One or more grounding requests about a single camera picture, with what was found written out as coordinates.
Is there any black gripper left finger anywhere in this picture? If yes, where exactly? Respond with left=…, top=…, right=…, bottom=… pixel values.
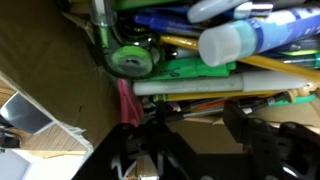
left=71, top=121, right=201, bottom=180

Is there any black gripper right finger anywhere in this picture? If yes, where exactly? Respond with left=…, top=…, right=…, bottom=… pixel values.
left=222, top=103, right=320, bottom=180

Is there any pink eraser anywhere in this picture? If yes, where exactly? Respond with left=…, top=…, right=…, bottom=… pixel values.
left=117, top=79, right=145, bottom=128

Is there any black pen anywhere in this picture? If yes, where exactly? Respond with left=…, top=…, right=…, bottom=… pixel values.
left=163, top=93, right=292, bottom=123

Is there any yellow pencil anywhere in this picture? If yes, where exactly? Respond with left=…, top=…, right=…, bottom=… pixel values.
left=159, top=34, right=320, bottom=83
left=153, top=89, right=296, bottom=103

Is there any grey marker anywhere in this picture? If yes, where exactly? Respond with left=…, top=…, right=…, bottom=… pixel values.
left=132, top=70, right=310, bottom=97

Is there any green highlighter marker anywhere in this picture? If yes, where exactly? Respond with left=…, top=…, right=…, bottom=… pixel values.
left=149, top=56, right=238, bottom=82

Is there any white capped blue glue stick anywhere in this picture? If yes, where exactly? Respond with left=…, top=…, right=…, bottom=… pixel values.
left=198, top=6, right=320, bottom=68

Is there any blue pen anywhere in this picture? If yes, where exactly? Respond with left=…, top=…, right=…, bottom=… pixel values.
left=133, top=13, right=202, bottom=36

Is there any brown cardboard box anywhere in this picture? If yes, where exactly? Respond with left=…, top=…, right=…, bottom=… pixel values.
left=0, top=0, right=320, bottom=158

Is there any white and blue marker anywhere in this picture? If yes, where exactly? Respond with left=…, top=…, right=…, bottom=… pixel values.
left=186, top=0, right=275, bottom=24

